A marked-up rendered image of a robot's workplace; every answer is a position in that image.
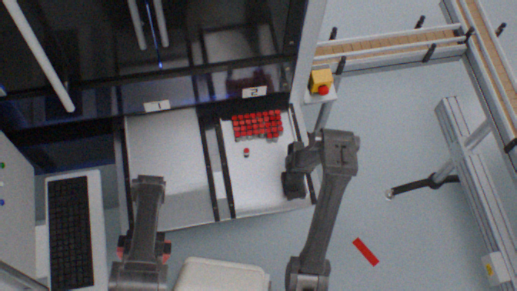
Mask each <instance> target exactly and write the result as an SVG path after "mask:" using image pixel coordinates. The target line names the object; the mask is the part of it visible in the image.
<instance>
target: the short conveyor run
mask: <svg viewBox="0 0 517 291"><path fill-rule="evenodd" d="M424 20H425V16H424V15H421V16H420V20H418V21H417V23H416V25H415V28H414V30H408V31H401V32H390V33H385V34H379V35H368V36H362V37H355V38H344V39H339V40H336V36H337V30H338V28H337V27H336V26H334V27H333V28H332V32H331V35H330V38H329V40H328V41H327V42H317V46H316V50H315V55H314V59H313V62H312V66H314V65H324V64H329V65H330V69H331V73H332V77H333V79H341V78H347V77H352V76H357V75H368V74H374V73H380V72H390V71H395V70H396V69H407V68H412V67H418V66H424V65H434V64H439V63H444V62H455V61H459V60H460V59H461V57H462V56H463V55H464V53H465V51H466V50H467V47H466V46H465V43H464V42H463V41H465V40H466V37H465V36H461V35H460V32H459V27H460V26H461V23H455V24H447V25H442V26H437V27H431V28H423V26H422V24H423V22H424Z"/></svg>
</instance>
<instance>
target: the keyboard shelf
mask: <svg viewBox="0 0 517 291"><path fill-rule="evenodd" d="M77 176H87V183H88V195H89V208H90V220H91V233H92V256H93V269H94V282H95V285H94V286H90V287H86V288H81V289H73V290H69V291H108V259H107V248H106V238H105V217H104V206H103V196H102V176H101V172H100V170H98V169H96V170H91V171H84V172H76V173H70V174H65V175H60V176H51V177H47V178H46V179H45V207H46V225H42V226H35V268H36V273H37V278H42V277H46V276H47V277H48V288H49V289H50V291H51V272H50V246H49V220H48V181H52V180H58V179H67V178H72V177H77Z"/></svg>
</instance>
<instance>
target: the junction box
mask: <svg viewBox="0 0 517 291"><path fill-rule="evenodd" d="M480 259H481V261H482V265H483V267H484V270H485V274H486V275H487V278H488V281H489V285H490V286H498V285H502V284H503V283H507V282H508V281H510V280H511V277H510V275H509V271H508V269H507V267H506V264H505V261H504V259H503V257H502V255H501V253H500V252H499V251H498V252H493V253H489V254H487V255H485V256H483V257H481V258H480Z"/></svg>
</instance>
